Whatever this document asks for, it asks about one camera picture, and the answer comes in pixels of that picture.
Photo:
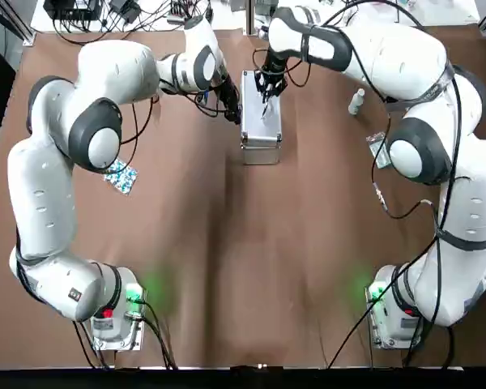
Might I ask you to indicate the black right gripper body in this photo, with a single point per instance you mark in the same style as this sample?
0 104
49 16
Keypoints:
275 62

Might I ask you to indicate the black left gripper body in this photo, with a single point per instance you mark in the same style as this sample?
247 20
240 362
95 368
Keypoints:
228 89

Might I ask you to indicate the silver aluminium medicine case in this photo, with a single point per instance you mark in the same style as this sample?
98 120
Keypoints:
253 121

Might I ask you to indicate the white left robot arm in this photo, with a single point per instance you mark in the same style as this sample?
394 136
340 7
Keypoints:
40 194

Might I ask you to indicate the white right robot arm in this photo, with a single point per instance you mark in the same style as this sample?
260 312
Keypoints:
461 202

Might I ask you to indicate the small white bottle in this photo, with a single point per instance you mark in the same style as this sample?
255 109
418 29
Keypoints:
356 101

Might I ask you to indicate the black usb hub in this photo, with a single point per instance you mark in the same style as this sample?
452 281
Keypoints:
184 12

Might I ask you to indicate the blue white capsule bag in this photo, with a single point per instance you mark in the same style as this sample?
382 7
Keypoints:
121 177

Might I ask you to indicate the small black adapter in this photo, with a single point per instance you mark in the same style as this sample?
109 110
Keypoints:
125 10

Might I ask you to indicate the silver aluminium post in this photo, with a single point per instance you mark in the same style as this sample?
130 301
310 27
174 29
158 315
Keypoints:
249 16

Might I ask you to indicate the black network switch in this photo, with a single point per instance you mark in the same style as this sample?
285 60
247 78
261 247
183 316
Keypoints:
71 10

